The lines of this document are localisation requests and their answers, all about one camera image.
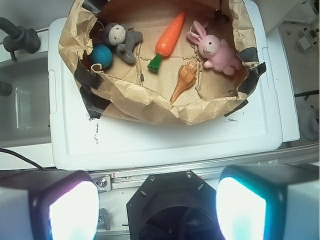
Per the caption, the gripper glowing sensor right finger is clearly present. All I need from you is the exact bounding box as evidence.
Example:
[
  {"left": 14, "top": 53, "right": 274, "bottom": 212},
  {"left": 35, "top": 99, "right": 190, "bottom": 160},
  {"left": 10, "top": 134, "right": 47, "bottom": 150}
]
[{"left": 216, "top": 163, "right": 320, "bottom": 240}]

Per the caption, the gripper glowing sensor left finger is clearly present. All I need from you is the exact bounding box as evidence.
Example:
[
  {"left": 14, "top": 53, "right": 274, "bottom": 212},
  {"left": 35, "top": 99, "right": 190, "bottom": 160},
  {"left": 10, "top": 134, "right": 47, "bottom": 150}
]
[{"left": 0, "top": 170, "right": 99, "bottom": 240}]

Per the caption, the gray plush animal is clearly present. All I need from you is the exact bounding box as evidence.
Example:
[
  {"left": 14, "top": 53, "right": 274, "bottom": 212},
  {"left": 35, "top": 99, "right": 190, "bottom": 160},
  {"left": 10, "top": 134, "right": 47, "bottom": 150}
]
[{"left": 102, "top": 22, "right": 143, "bottom": 65}]

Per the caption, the white plastic bin lid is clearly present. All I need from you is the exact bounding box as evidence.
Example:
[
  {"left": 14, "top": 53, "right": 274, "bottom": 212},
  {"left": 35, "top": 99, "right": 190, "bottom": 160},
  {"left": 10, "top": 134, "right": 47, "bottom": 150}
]
[{"left": 48, "top": 0, "right": 283, "bottom": 171}]

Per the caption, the clear plastic bin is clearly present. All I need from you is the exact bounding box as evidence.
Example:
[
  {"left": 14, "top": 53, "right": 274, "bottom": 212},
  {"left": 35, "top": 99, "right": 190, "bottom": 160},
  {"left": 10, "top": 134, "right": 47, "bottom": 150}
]
[{"left": 0, "top": 51, "right": 53, "bottom": 148}]

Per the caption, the orange plastic seashell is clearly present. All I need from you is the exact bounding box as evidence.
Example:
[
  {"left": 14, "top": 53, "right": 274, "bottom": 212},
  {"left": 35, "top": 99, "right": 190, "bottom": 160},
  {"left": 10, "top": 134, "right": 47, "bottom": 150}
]
[{"left": 170, "top": 59, "right": 197, "bottom": 104}]

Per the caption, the pink plush bunny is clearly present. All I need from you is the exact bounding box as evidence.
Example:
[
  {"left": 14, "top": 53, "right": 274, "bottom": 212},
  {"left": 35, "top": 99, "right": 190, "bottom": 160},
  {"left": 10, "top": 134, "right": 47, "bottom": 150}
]
[{"left": 187, "top": 20, "right": 243, "bottom": 76}]

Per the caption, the blue knobby ball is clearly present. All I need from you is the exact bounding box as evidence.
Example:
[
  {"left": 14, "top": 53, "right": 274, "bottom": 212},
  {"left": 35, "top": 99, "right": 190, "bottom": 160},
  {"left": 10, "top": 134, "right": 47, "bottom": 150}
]
[{"left": 89, "top": 44, "right": 113, "bottom": 69}]

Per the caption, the crumpled brown paper liner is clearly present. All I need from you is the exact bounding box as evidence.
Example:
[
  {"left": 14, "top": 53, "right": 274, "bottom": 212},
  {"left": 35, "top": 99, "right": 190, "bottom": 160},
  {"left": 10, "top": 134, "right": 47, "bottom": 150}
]
[{"left": 59, "top": 0, "right": 266, "bottom": 125}]

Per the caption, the gray clamp knob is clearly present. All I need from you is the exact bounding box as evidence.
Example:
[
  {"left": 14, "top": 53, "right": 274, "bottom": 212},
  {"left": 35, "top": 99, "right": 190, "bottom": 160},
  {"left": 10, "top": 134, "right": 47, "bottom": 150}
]
[{"left": 0, "top": 17, "right": 41, "bottom": 62}]

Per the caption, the orange toy carrot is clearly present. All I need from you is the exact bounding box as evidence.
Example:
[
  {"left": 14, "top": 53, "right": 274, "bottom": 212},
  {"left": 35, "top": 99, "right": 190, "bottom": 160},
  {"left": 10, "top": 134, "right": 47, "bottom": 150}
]
[{"left": 147, "top": 11, "right": 186, "bottom": 73}]

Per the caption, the aluminum frame rail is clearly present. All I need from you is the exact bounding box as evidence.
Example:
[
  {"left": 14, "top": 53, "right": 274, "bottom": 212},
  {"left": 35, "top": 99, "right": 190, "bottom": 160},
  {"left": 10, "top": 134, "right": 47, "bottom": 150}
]
[{"left": 89, "top": 143, "right": 320, "bottom": 193}]

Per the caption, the black cable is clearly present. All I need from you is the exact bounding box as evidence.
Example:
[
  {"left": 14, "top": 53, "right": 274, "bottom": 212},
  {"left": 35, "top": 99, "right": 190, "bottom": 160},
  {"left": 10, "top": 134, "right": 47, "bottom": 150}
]
[{"left": 0, "top": 147, "right": 51, "bottom": 171}]

